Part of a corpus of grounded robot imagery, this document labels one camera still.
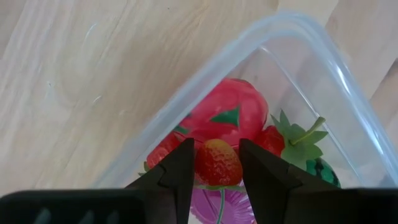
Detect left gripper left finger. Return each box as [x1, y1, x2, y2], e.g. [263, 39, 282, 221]
[124, 138, 195, 224]

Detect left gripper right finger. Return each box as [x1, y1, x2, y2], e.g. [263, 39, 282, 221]
[238, 138, 341, 224]

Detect red strawberry with thin stem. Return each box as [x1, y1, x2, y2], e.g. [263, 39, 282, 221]
[193, 138, 246, 224]

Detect purple white-striped toy onion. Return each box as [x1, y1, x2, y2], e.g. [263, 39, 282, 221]
[188, 182, 256, 224]

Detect red strawberry with leafy top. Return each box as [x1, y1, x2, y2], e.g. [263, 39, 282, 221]
[254, 108, 330, 171]

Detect green toy watermelon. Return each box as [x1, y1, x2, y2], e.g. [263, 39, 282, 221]
[305, 157, 342, 189]

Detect red toy dragon fruit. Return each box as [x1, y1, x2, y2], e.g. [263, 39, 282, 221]
[172, 77, 269, 150]

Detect clear plastic tupperware container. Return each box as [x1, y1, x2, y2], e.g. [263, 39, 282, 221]
[91, 11, 398, 191]

